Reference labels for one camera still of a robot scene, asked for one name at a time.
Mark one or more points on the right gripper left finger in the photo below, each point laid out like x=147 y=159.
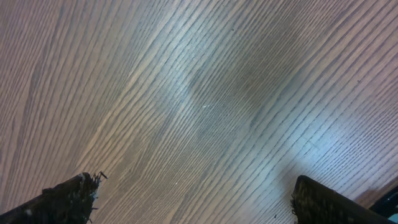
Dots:
x=70 y=202

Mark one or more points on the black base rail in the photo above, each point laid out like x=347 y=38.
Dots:
x=386 y=206

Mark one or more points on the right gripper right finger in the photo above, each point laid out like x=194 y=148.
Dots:
x=314 y=203

